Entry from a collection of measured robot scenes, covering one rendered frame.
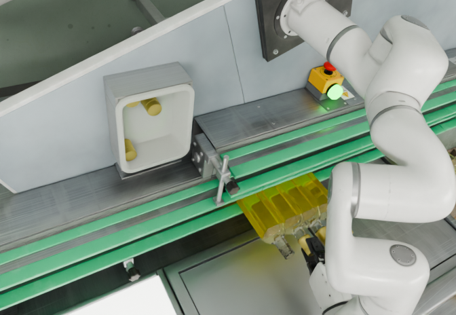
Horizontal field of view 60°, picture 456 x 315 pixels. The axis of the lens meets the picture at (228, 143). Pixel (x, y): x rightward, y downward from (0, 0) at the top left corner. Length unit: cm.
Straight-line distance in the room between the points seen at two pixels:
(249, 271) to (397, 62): 67
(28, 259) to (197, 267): 41
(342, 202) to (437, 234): 89
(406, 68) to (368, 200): 23
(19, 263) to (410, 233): 110
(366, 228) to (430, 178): 75
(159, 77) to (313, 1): 38
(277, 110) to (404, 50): 50
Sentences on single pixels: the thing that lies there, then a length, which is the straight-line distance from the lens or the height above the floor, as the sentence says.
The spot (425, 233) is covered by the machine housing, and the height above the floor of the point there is 121.
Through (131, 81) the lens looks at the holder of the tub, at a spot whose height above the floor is 79.
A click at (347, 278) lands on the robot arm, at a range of 62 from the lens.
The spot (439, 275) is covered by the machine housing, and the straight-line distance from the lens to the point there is 136.
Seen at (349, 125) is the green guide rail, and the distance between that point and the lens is 119.
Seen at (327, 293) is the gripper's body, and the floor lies 127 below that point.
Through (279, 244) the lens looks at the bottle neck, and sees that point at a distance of 102.
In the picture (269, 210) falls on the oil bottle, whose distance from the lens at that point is 104.
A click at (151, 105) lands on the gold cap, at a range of 89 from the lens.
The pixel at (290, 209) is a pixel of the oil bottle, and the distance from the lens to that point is 105.
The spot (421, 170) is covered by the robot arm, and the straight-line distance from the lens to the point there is 63.
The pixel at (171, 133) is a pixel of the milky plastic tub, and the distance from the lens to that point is 103.
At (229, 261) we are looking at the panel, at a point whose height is 104.
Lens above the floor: 145
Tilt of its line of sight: 35 degrees down
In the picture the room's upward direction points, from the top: 144 degrees clockwise
